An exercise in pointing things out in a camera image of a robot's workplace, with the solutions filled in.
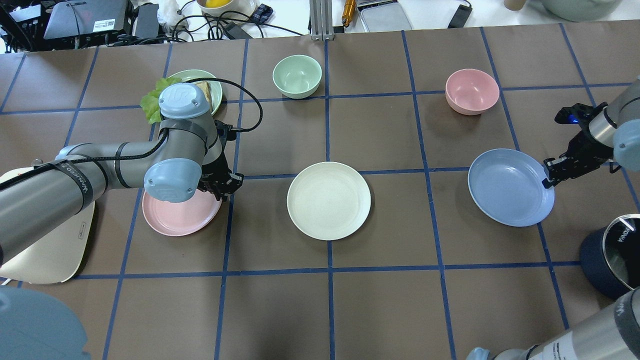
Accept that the glass pot lid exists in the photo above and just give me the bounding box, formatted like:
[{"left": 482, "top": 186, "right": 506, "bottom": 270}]
[{"left": 603, "top": 213, "right": 640, "bottom": 289}]

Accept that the silver kitchen scale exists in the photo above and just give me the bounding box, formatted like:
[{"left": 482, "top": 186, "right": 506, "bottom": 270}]
[{"left": 356, "top": 0, "right": 413, "bottom": 32}]

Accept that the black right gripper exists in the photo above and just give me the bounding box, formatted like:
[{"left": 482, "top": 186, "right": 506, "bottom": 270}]
[{"left": 542, "top": 102, "right": 614, "bottom": 189}]

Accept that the green lettuce leaf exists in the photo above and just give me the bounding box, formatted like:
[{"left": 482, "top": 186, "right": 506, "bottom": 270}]
[{"left": 139, "top": 77, "right": 182, "bottom": 125}]

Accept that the aluminium frame post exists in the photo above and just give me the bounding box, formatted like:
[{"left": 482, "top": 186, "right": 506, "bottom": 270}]
[{"left": 309, "top": 0, "right": 335, "bottom": 41}]

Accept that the white toaster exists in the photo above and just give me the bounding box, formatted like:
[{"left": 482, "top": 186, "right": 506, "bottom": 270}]
[{"left": 0, "top": 169, "right": 105, "bottom": 285}]

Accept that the orange handled tool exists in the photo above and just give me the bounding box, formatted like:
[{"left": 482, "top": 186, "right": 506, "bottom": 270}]
[{"left": 341, "top": 0, "right": 357, "bottom": 28}]

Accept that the pink bowl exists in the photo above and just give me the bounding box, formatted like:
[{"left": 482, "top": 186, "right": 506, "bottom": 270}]
[{"left": 445, "top": 68, "right": 500, "bottom": 116}]

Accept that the blue plate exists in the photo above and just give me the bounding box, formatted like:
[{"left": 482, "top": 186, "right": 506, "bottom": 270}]
[{"left": 467, "top": 148, "right": 555, "bottom": 227}]

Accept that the pink plate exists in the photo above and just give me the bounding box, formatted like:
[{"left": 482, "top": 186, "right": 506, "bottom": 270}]
[{"left": 142, "top": 190, "right": 223, "bottom": 237}]

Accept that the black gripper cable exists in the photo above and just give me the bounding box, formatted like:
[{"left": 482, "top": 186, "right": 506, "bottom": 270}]
[{"left": 185, "top": 77, "right": 264, "bottom": 133}]

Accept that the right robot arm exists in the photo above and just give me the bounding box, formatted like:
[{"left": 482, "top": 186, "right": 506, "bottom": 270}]
[{"left": 467, "top": 80, "right": 640, "bottom": 360}]

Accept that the white bowl with fruit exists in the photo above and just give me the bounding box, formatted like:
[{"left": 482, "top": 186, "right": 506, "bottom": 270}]
[{"left": 195, "top": 0, "right": 259, "bottom": 17}]

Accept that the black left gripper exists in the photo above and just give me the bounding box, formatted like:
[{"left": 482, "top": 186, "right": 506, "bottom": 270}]
[{"left": 198, "top": 120, "right": 244, "bottom": 202}]

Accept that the white plate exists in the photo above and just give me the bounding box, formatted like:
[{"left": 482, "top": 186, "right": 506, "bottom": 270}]
[{"left": 286, "top": 161, "right": 372, "bottom": 241}]

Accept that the bread slice on plate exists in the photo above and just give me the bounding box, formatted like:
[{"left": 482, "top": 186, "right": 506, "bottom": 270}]
[{"left": 194, "top": 80, "right": 213, "bottom": 105}]

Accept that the light green plate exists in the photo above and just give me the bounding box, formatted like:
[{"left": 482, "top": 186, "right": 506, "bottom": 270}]
[{"left": 169, "top": 69, "right": 224, "bottom": 116}]

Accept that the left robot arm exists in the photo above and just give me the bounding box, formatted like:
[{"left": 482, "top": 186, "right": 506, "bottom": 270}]
[{"left": 0, "top": 80, "right": 244, "bottom": 264}]

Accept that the green bowl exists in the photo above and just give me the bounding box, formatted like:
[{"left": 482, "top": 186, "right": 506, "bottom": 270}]
[{"left": 272, "top": 54, "right": 323, "bottom": 100}]

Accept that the dark blue saucepan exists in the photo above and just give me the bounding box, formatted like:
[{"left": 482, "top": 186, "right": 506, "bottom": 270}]
[{"left": 579, "top": 224, "right": 638, "bottom": 300}]

